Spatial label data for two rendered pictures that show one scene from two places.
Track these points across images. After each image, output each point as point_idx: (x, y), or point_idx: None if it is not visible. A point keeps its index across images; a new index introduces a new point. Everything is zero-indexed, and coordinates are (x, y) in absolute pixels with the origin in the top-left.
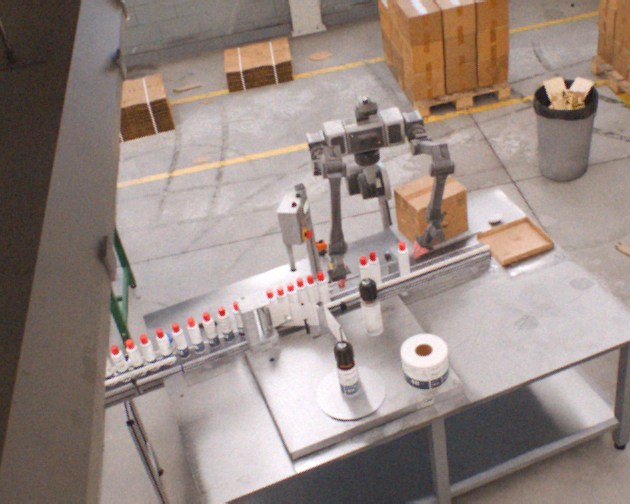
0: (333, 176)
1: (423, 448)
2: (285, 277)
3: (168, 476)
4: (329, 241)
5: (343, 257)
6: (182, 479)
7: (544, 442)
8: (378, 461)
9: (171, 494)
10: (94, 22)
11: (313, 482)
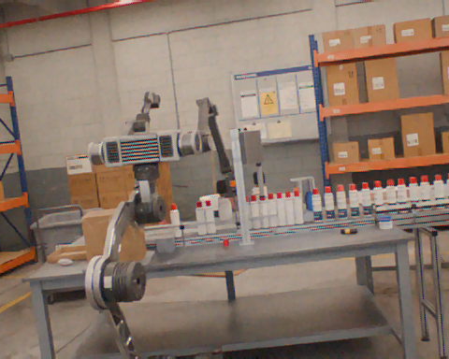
0: (211, 114)
1: (225, 309)
2: (268, 249)
3: (432, 357)
4: (230, 165)
5: (226, 173)
6: (418, 354)
7: (156, 307)
8: (258, 308)
9: (427, 349)
10: None
11: (307, 304)
